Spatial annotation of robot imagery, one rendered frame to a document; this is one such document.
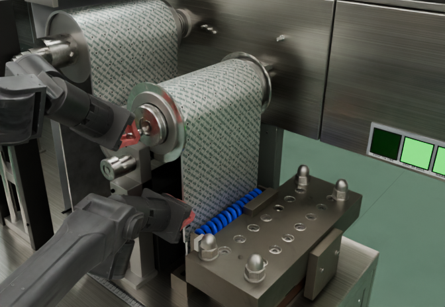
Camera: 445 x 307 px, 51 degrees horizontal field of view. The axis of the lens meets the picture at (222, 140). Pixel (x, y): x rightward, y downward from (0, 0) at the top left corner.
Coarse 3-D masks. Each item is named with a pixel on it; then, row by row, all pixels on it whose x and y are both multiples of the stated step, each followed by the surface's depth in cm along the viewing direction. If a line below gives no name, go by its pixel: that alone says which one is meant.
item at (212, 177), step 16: (240, 128) 92; (256, 128) 97; (224, 144) 89; (240, 144) 94; (256, 144) 98; (192, 160) 82; (208, 160) 86; (224, 160) 91; (240, 160) 95; (256, 160) 101; (192, 176) 84; (208, 176) 88; (224, 176) 92; (240, 176) 97; (256, 176) 103; (192, 192) 85; (208, 192) 89; (224, 192) 94; (240, 192) 99; (192, 208) 87; (208, 208) 91; (224, 208) 96; (192, 224) 88
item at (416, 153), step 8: (408, 144) 87; (416, 144) 86; (424, 144) 85; (408, 152) 87; (416, 152) 86; (424, 152) 85; (408, 160) 88; (416, 160) 87; (424, 160) 86; (424, 168) 86
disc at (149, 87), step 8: (136, 88) 81; (144, 88) 80; (152, 88) 78; (160, 88) 77; (128, 96) 83; (160, 96) 78; (168, 96) 76; (128, 104) 84; (168, 104) 77; (176, 104) 76; (176, 112) 76; (176, 120) 77; (184, 120) 77; (184, 128) 77; (184, 136) 77; (176, 144) 79; (184, 144) 78; (152, 152) 84; (176, 152) 80; (160, 160) 84; (168, 160) 82
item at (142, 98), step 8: (248, 64) 95; (256, 72) 95; (136, 96) 81; (144, 96) 80; (152, 96) 78; (136, 104) 82; (160, 104) 78; (168, 112) 77; (168, 120) 78; (168, 128) 79; (176, 128) 77; (168, 136) 79; (176, 136) 78; (160, 144) 82; (168, 144) 80; (160, 152) 82; (168, 152) 81
